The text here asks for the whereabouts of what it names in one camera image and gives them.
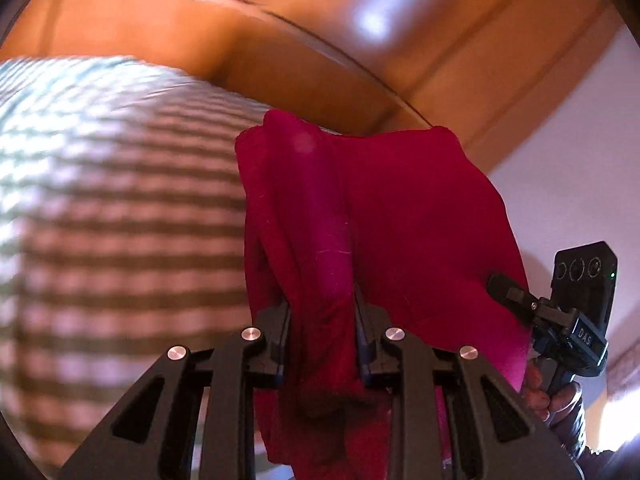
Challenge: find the dark red knit sweater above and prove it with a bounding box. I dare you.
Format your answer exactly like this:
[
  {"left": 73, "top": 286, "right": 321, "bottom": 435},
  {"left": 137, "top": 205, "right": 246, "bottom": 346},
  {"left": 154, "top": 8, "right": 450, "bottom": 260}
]
[{"left": 235, "top": 110, "right": 530, "bottom": 479}]

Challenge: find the person's right hand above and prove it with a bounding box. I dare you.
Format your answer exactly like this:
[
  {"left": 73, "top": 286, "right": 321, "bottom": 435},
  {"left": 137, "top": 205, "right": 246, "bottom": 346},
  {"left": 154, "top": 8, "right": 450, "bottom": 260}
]
[{"left": 521, "top": 361, "right": 586, "bottom": 460}]

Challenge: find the green white checked bed cover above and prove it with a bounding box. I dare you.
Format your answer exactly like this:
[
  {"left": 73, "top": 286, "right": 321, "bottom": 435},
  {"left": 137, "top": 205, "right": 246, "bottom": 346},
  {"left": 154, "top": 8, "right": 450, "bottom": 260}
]
[{"left": 1, "top": 56, "right": 266, "bottom": 477}]

